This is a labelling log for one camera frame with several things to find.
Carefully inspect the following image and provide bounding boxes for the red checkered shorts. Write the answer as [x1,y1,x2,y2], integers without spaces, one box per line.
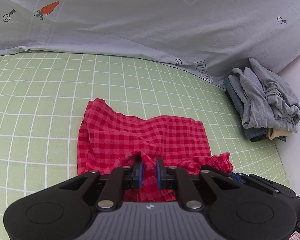
[77,99,233,202]

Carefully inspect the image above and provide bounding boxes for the dark teal folded garment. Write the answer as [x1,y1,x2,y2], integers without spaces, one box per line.
[224,77,268,142]

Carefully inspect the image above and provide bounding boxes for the beige folded garment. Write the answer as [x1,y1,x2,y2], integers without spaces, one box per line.
[268,128,292,142]

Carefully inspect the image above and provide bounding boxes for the grey folded shirt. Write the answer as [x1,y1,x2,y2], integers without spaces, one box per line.
[228,58,300,133]

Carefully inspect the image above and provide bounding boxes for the grey carrot-print bed sheet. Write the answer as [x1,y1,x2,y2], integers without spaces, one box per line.
[0,0,300,85]

